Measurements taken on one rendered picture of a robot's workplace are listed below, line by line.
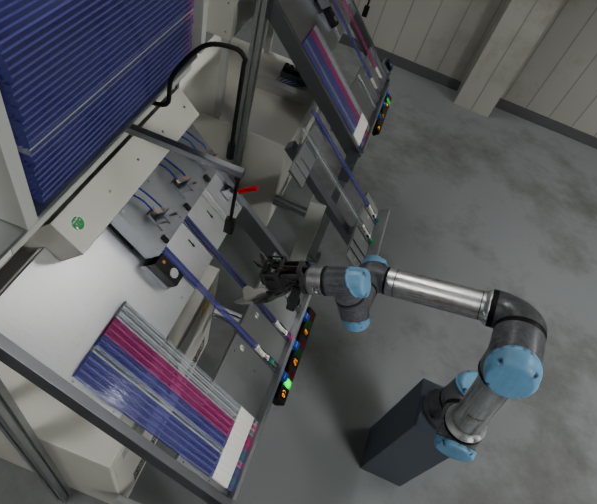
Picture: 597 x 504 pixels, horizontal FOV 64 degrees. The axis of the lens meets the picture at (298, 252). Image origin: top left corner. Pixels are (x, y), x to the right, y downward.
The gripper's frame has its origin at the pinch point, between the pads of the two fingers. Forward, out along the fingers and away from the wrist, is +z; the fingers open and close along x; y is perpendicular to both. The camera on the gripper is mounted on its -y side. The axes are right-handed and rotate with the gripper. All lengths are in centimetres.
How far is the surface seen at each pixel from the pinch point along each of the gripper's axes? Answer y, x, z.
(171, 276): 21.7, 17.8, 2.2
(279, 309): -17.4, -4.7, -3.2
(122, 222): 37.3, 17.2, 6.5
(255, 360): -16.5, 14.0, -2.9
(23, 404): -4, 43, 50
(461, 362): -131, -66, -44
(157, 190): 36.5, 5.6, 5.0
